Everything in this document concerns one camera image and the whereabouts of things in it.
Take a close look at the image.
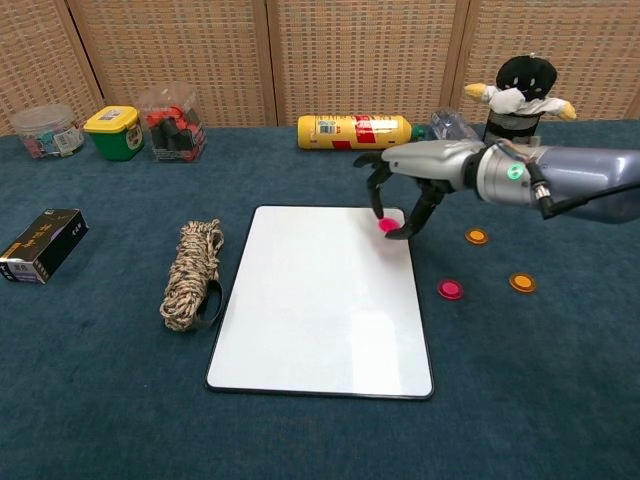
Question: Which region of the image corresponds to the yellow bottle red label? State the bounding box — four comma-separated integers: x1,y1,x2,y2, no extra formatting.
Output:
297,113,431,151

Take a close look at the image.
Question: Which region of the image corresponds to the blue table cloth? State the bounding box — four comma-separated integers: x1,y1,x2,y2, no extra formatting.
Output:
0,119,640,480

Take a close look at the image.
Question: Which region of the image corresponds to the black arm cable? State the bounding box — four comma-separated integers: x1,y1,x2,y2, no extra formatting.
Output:
527,162,640,221

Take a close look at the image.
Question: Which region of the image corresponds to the white magnetic whiteboard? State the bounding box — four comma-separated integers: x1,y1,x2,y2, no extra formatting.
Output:
204,204,435,401

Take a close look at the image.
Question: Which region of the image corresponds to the clear plastic water bottle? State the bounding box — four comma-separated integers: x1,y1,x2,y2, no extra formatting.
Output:
430,107,484,145

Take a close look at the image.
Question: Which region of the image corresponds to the black white plush doll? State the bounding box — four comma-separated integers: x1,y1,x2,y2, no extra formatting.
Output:
463,53,578,147

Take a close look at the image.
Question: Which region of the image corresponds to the braided rope bundle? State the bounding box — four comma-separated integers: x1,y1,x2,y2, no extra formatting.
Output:
158,218,226,332

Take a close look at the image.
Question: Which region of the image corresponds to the green box yellow lid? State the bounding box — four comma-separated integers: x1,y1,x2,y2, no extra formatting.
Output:
83,104,146,162

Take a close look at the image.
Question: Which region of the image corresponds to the black cardboard box gold print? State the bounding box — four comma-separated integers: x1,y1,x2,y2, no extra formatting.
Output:
0,207,91,286

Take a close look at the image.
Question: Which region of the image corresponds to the black mesh pen holder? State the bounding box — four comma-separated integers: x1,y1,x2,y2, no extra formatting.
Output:
483,110,542,149

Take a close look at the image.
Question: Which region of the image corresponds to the woven folding screen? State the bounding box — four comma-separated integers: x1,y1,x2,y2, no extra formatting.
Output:
0,0,640,137

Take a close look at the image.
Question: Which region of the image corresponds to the clear round jar of clips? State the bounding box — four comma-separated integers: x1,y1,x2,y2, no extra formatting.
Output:
10,103,86,160

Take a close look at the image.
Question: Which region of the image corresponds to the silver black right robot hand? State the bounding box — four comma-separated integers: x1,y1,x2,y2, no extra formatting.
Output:
353,139,484,241

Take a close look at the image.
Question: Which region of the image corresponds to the clear square box of clips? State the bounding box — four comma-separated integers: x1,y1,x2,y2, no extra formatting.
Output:
135,84,209,164

